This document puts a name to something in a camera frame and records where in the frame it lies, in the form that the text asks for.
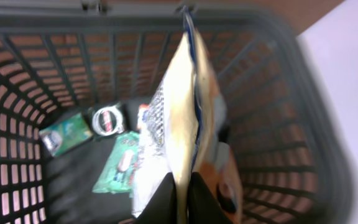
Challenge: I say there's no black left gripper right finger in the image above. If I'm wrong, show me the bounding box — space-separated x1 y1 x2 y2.
188 172 232 224

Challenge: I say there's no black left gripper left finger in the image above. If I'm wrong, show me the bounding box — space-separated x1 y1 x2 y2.
134 172 177 224

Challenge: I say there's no teal candy pouch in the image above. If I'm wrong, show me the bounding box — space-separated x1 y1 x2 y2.
92 131 139 194

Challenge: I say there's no white blue snack bag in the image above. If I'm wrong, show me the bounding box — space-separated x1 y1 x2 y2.
132 7 243 223

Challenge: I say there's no small teal box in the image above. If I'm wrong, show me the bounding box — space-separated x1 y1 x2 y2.
39 113 93 157

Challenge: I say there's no grey plastic shopping basket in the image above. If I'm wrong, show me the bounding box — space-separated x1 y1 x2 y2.
0 1 354 223

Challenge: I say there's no black round-logo packet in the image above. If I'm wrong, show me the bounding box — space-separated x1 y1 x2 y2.
87 101 127 139

